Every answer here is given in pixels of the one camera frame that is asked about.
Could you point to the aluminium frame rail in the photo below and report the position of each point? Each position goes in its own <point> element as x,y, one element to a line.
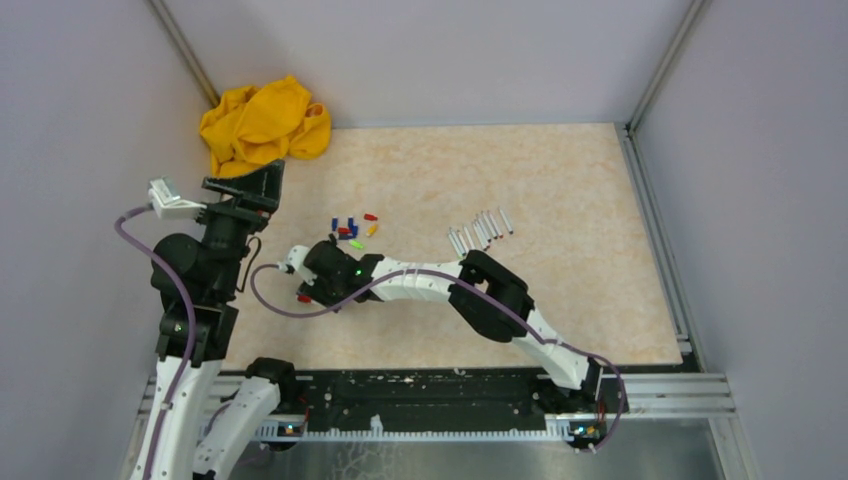
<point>679,396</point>

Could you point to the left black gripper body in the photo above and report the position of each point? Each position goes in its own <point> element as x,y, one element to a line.
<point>228,228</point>

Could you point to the yellow crumpled cloth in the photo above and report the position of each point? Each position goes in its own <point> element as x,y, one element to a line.
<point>253,126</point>

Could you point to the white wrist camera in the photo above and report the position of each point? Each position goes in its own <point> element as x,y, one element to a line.
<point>294,262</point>
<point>168,203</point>

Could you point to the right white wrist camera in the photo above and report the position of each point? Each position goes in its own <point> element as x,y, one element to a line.
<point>294,262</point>

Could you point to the red cap marker pen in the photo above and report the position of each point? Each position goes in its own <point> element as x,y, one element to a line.
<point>494,225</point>

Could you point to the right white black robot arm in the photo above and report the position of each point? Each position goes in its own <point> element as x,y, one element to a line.
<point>491,299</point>

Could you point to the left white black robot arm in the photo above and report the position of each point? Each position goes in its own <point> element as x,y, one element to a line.
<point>190,351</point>

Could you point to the yellow cap marker pen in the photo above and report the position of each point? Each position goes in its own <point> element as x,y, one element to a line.
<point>459,247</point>

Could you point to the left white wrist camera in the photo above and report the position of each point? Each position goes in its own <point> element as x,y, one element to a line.
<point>168,203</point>

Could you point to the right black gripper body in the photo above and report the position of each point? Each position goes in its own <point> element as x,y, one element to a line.
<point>322,293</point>

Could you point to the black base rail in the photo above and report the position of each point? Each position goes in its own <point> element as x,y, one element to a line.
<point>471,400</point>

